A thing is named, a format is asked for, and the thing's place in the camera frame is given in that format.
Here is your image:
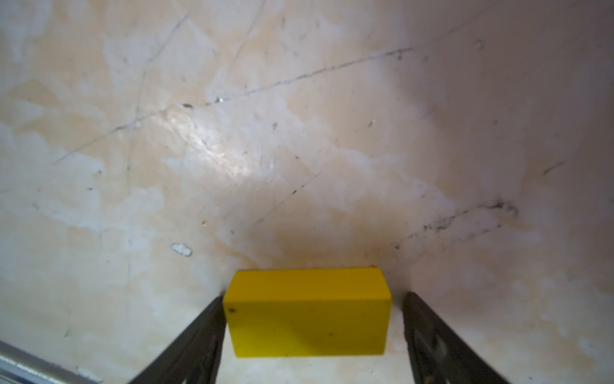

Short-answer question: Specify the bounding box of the yellow block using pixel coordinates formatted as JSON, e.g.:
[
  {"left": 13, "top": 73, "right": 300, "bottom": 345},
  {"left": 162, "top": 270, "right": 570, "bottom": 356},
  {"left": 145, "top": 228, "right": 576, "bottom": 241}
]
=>
[{"left": 223, "top": 267, "right": 392, "bottom": 358}]

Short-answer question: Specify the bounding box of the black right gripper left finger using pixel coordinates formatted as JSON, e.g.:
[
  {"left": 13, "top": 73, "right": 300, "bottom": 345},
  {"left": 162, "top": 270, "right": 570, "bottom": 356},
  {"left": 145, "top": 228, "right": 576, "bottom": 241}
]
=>
[{"left": 131, "top": 295, "right": 226, "bottom": 384}]

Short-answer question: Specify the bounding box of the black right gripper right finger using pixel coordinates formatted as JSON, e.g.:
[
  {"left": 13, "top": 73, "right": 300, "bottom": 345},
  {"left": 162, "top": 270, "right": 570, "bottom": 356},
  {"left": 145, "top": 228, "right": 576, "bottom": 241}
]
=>
[{"left": 401, "top": 292, "right": 508, "bottom": 384}]

